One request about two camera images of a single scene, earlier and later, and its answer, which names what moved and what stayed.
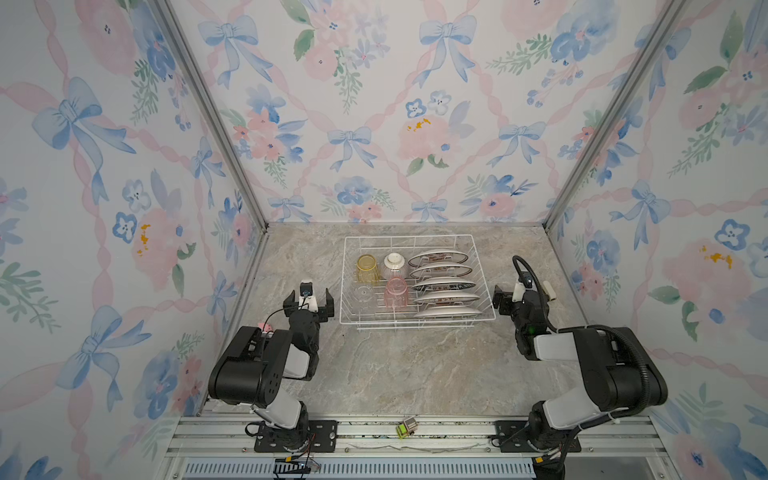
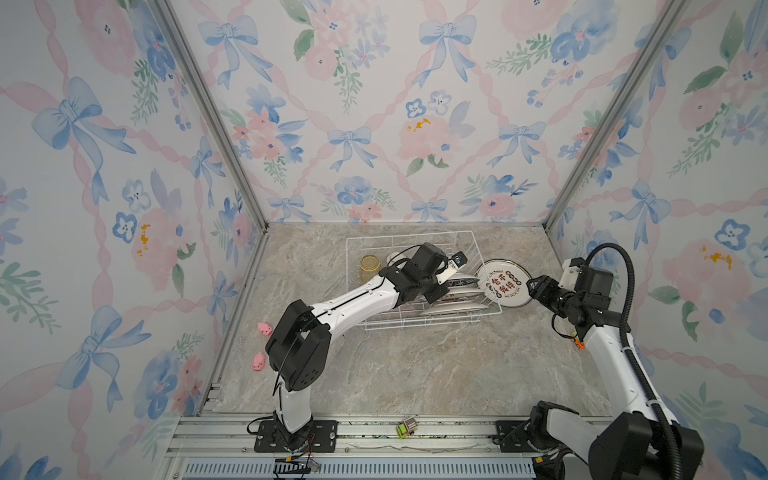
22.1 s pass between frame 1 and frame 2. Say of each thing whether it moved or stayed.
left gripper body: moved
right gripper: moved
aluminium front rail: stayed
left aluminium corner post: stayed
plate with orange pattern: stayed
